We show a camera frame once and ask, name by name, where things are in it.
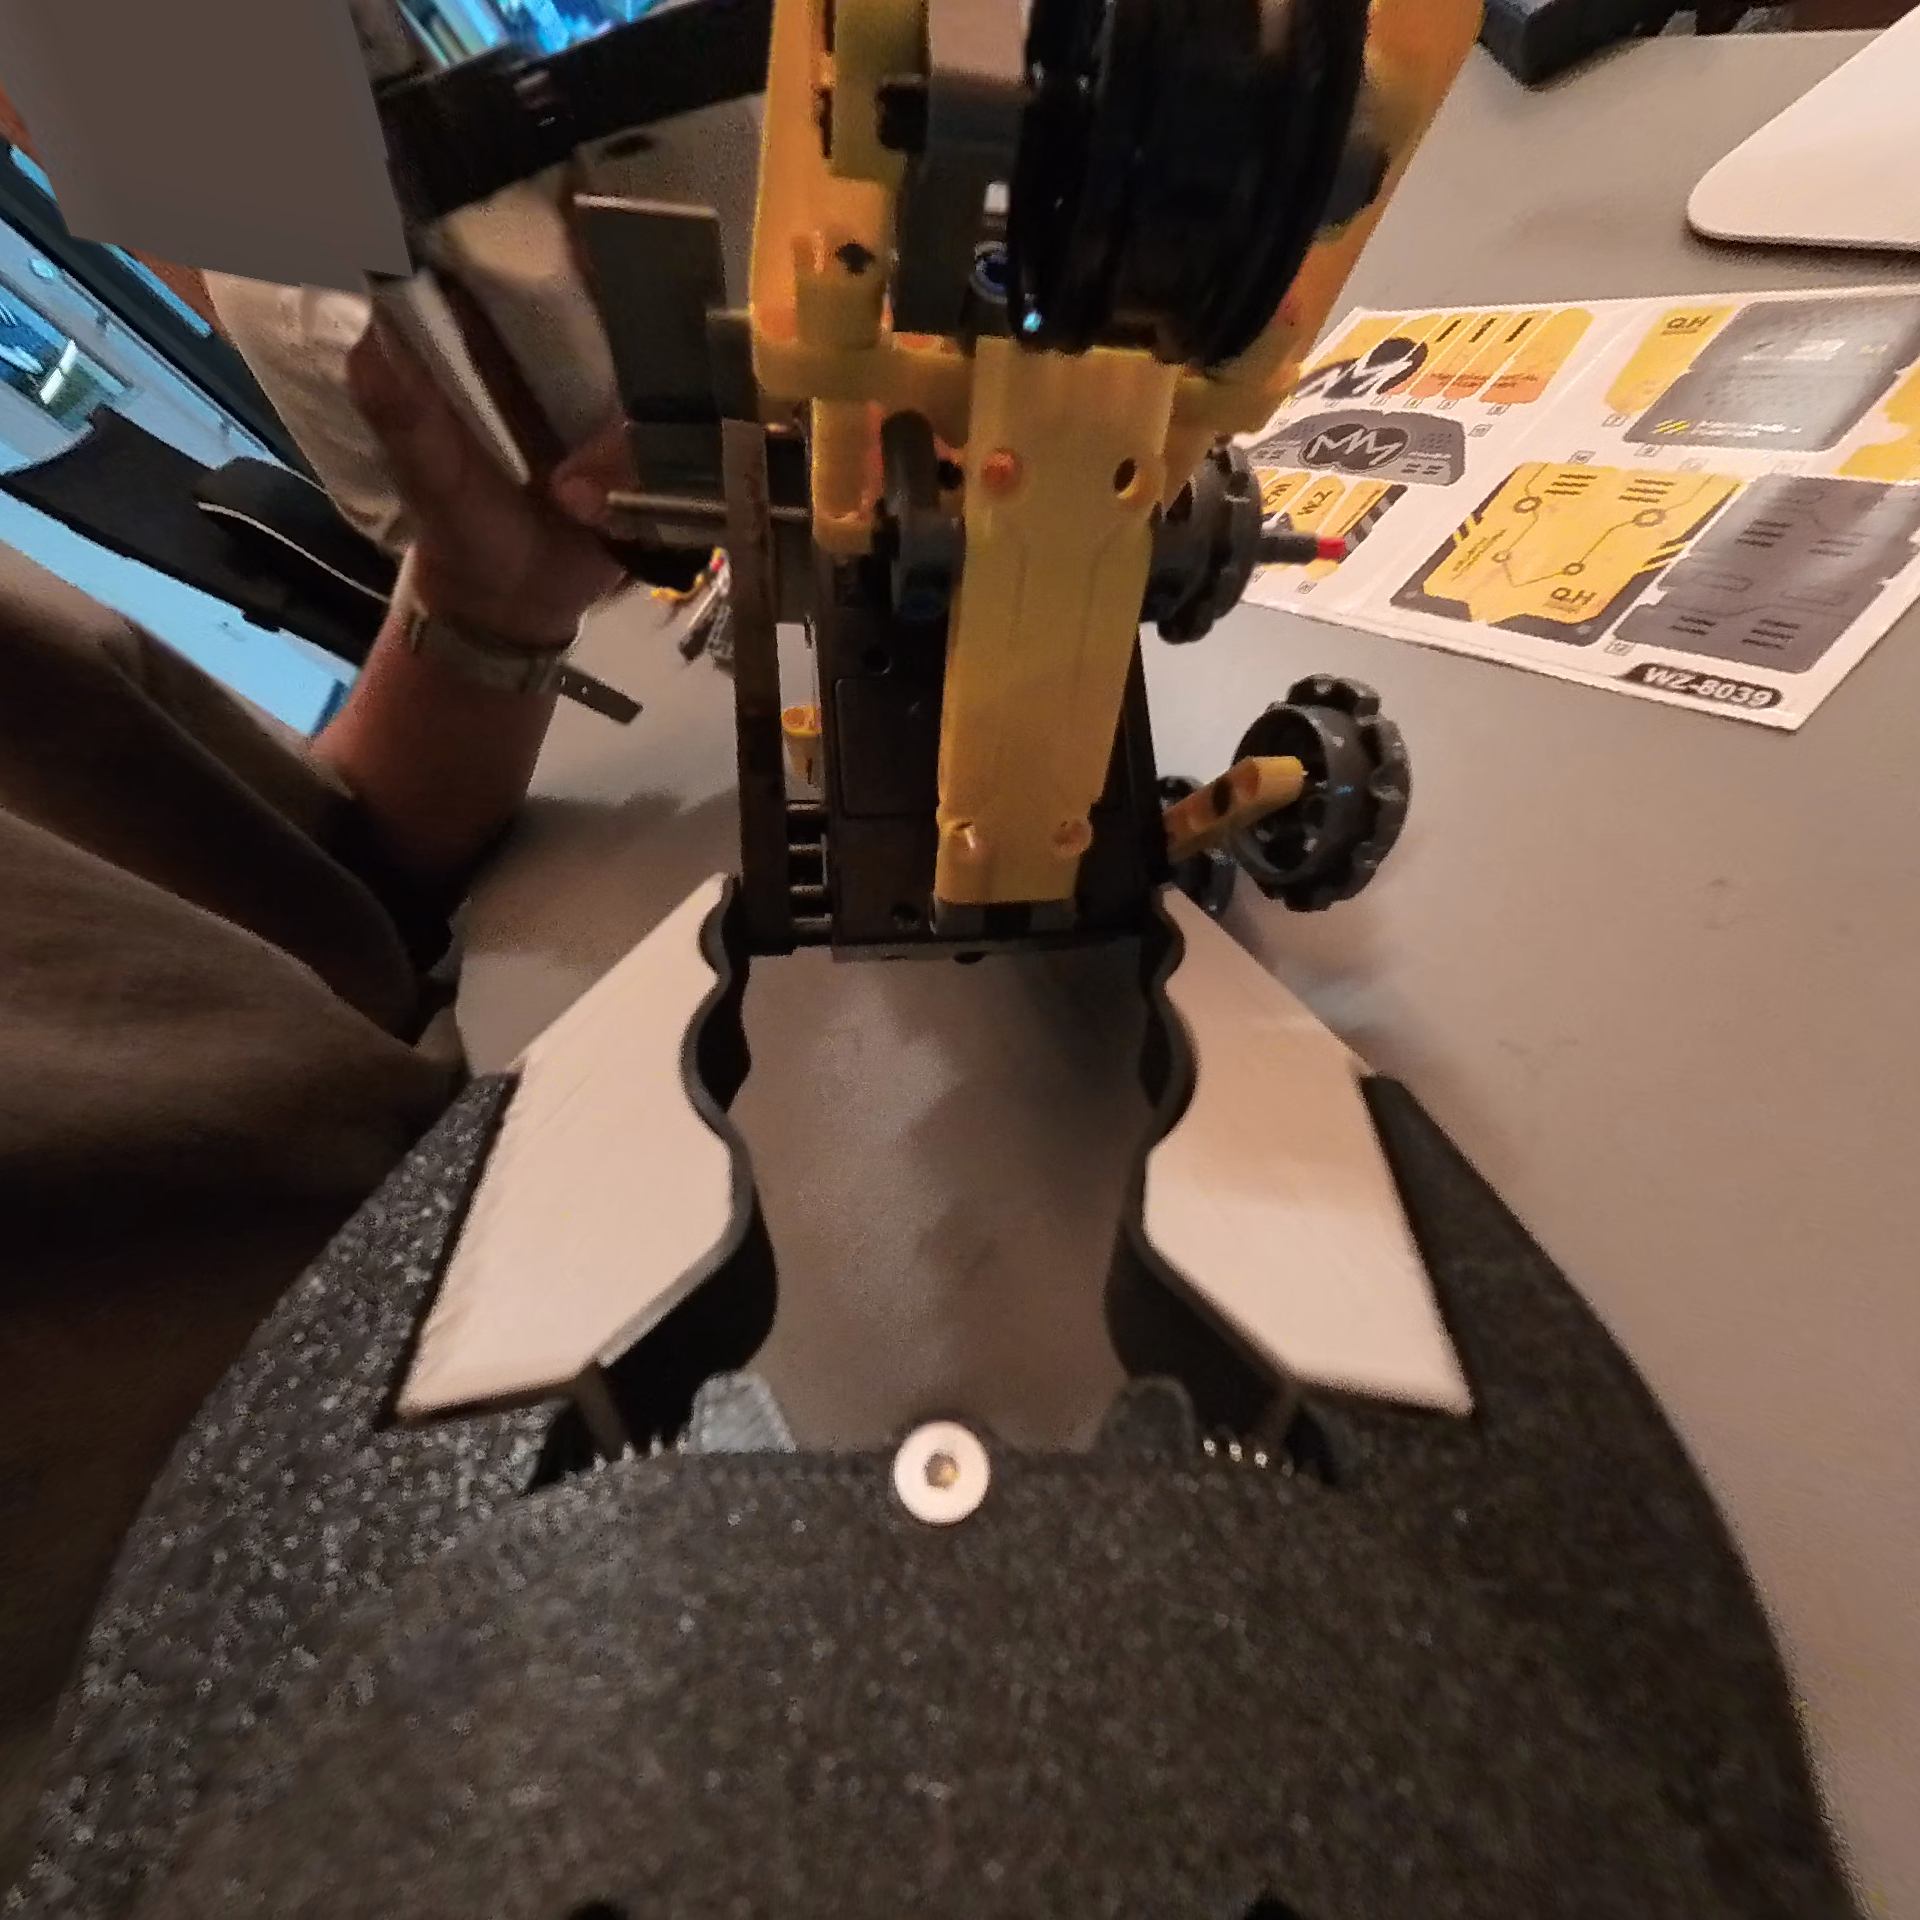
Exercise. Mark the person's left hand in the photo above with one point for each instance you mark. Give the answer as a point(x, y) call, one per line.
point(485, 551)

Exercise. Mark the black chair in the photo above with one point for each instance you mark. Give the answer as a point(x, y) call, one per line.
point(145, 524)

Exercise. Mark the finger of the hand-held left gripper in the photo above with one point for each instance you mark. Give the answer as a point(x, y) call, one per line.
point(523, 302)

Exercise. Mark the short yellow toy beam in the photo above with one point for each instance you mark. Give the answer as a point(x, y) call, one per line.
point(1232, 801)

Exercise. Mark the large black toy gear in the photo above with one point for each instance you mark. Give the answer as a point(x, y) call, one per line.
point(1375, 793)

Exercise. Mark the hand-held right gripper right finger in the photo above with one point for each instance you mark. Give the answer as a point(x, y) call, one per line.
point(1290, 1213)

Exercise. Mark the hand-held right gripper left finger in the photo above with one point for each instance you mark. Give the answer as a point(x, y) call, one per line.
point(585, 1198)

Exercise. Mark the white monitor stand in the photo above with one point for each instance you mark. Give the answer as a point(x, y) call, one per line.
point(1833, 162)

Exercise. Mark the yellow grey sticker sheet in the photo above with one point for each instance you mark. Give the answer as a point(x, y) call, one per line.
point(1617, 494)

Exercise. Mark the person's left forearm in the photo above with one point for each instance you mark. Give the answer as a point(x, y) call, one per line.
point(179, 893)

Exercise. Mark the yellow grey building-block toy vehicle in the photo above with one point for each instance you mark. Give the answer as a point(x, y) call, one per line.
point(1045, 599)

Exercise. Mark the black power adapter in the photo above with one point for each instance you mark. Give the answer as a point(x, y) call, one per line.
point(1585, 40)

